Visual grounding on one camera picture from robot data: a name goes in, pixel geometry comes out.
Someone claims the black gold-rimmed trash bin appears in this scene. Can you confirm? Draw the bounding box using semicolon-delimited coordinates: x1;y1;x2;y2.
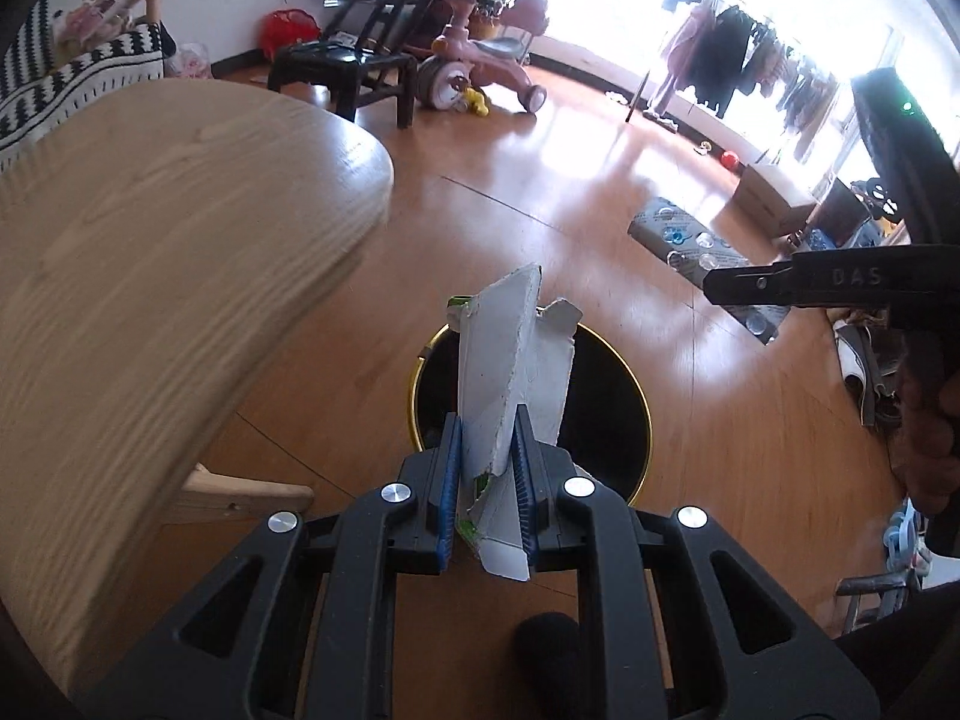
407;325;652;502

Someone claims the person's right hand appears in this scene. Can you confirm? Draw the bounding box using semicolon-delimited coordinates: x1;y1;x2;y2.
893;358;958;517

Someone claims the cardboard box on floor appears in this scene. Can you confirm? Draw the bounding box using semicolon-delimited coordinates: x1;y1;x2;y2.
732;164;817;239

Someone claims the wooden table leg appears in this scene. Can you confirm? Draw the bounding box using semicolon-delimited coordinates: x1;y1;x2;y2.
163;463;314;525

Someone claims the pack of water bottles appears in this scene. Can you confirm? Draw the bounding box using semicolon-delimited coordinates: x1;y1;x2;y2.
628;197;789;344

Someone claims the clothes rack with clothes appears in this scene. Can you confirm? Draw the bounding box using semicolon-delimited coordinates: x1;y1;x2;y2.
633;0;839;161

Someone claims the pink children's tricycle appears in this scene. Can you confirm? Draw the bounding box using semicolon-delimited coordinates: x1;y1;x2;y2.
413;0;548;114

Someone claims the black coffee table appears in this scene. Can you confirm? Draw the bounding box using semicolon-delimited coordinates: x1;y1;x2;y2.
267;0;434;128

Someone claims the red bag on floor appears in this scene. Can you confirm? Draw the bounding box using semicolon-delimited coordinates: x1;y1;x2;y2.
257;8;320;62

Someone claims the black white striped sofa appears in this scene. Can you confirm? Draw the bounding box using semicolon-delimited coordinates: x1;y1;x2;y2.
2;0;169;167

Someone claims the pink floral cushion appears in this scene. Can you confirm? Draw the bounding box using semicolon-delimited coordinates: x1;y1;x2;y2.
52;0;161;55

